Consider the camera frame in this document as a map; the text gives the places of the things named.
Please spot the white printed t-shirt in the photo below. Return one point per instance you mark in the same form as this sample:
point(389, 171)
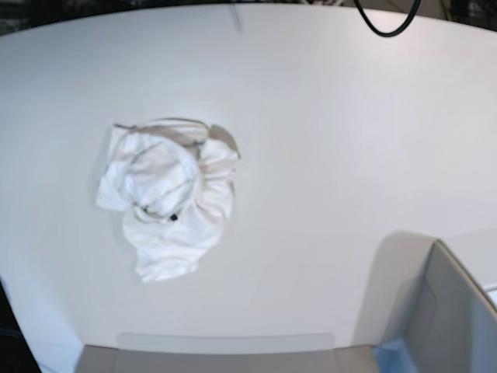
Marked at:
point(172, 180)

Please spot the grey cardboard box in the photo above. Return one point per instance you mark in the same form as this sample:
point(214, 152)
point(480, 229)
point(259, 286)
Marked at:
point(423, 310)

